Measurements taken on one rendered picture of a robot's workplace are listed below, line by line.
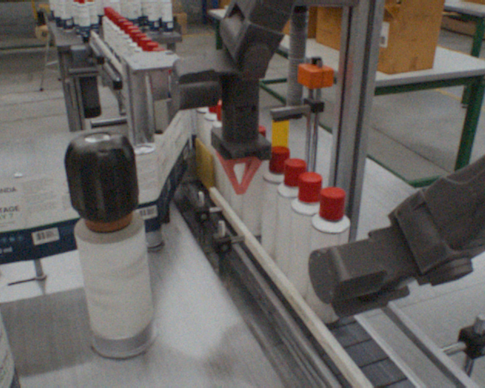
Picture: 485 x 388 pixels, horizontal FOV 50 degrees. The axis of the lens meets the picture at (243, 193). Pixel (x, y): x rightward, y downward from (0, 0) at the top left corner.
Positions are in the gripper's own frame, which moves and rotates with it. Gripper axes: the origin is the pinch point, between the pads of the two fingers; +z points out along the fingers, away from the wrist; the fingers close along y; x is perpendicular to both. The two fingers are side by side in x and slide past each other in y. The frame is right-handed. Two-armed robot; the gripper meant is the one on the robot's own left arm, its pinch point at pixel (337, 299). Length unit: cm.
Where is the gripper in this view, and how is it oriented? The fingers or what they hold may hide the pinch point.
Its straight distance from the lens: 74.7
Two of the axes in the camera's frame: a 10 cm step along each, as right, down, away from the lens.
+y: -9.2, 1.8, -3.4
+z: -2.3, 4.4, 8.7
